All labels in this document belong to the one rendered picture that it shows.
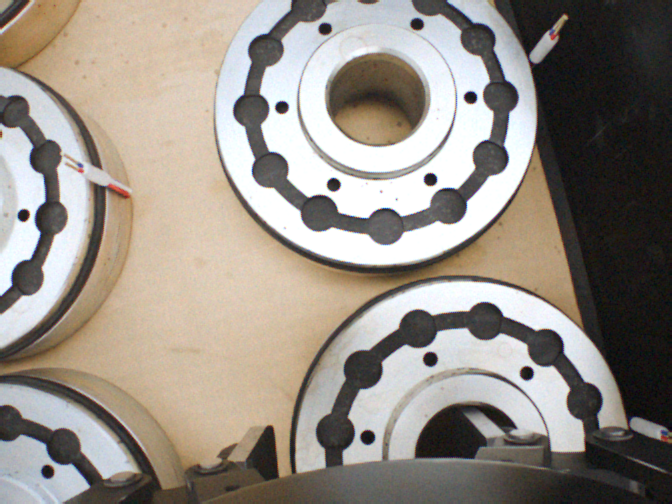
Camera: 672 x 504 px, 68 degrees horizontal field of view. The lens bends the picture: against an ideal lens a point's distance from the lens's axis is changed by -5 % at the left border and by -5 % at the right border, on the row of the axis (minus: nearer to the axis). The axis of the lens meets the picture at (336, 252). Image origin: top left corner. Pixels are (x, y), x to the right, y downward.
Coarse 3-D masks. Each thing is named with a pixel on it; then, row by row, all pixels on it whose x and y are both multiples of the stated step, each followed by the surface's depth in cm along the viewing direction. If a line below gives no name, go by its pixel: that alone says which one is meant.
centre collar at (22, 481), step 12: (0, 468) 15; (0, 480) 15; (12, 480) 15; (24, 480) 15; (36, 480) 15; (0, 492) 15; (12, 492) 15; (24, 492) 15; (36, 492) 15; (48, 492) 15
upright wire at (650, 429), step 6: (630, 420) 15; (636, 420) 15; (642, 420) 15; (630, 426) 15; (636, 426) 15; (642, 426) 15; (648, 426) 14; (654, 426) 14; (660, 426) 14; (642, 432) 15; (648, 432) 14; (654, 432) 14; (660, 432) 14; (666, 432) 14; (660, 438) 14; (666, 438) 14
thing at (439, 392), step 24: (432, 384) 15; (456, 384) 15; (480, 384) 15; (504, 384) 15; (408, 408) 15; (432, 408) 15; (504, 408) 15; (528, 408) 15; (384, 432) 15; (408, 432) 15; (384, 456) 15; (408, 456) 14
